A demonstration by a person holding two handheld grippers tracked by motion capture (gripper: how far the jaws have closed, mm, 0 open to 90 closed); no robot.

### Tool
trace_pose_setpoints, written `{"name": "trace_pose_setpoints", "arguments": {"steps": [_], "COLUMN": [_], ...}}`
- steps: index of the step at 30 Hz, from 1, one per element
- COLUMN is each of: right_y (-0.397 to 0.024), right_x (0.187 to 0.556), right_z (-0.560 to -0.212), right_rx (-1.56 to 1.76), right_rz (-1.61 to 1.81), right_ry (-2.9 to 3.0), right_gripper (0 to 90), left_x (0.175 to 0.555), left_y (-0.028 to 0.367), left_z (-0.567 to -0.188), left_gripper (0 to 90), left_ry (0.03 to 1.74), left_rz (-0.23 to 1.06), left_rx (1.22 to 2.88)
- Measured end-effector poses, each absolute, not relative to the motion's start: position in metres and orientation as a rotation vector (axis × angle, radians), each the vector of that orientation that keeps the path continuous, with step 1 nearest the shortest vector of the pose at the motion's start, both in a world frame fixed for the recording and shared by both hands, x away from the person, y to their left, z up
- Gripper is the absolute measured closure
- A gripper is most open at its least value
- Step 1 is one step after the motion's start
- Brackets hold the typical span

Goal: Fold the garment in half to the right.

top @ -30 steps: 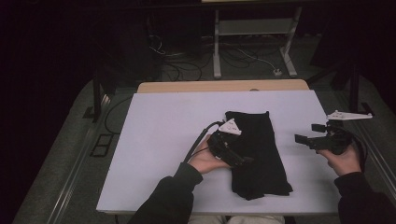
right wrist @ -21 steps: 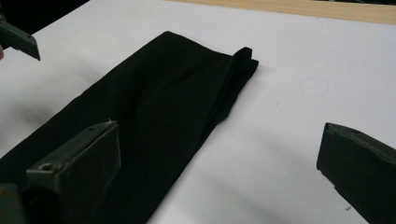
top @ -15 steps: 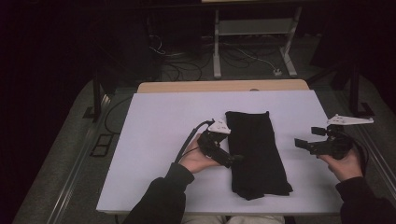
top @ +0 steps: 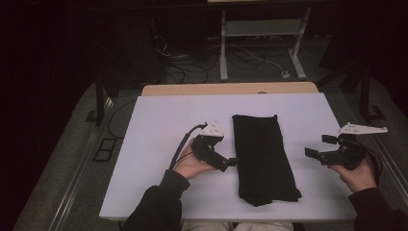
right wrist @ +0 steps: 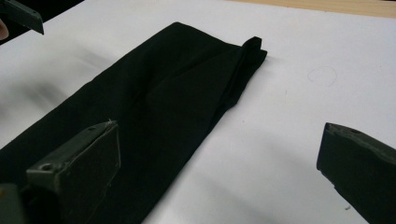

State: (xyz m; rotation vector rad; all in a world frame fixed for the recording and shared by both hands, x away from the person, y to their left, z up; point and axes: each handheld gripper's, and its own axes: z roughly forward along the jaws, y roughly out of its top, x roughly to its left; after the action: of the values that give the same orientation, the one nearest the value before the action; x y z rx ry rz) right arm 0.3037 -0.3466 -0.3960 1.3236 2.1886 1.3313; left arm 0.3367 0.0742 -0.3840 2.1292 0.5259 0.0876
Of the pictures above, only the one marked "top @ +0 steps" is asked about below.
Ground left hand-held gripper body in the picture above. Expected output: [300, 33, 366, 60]
[190, 120, 226, 166]

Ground black tank top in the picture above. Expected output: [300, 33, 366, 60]
[231, 113, 303, 208]

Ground hand-held gripper cable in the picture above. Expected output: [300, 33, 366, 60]
[167, 122, 209, 171]
[361, 147, 384, 188]

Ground thin black cable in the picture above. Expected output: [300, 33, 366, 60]
[107, 98, 138, 140]

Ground person's right hand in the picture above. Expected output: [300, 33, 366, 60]
[329, 156, 379, 193]

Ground metal floor rail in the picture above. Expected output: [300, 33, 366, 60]
[345, 94, 408, 208]
[47, 95, 115, 231]

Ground right hand-held gripper cable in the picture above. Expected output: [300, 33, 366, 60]
[361, 147, 384, 188]

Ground person's left hand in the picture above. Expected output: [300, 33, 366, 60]
[172, 138, 217, 181]

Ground white board mat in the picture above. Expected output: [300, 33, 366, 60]
[98, 92, 358, 223]

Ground white floor cable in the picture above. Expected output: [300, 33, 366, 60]
[229, 43, 286, 74]

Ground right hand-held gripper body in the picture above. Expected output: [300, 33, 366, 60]
[319, 121, 389, 171]

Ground black floor cables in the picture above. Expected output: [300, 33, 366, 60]
[164, 52, 222, 85]

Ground left hand-held gripper cable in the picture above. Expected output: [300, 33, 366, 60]
[167, 122, 209, 171]

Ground grey metal desk frame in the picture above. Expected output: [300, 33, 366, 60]
[218, 6, 313, 82]

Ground black metal stand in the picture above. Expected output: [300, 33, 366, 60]
[84, 68, 122, 127]
[315, 62, 388, 125]

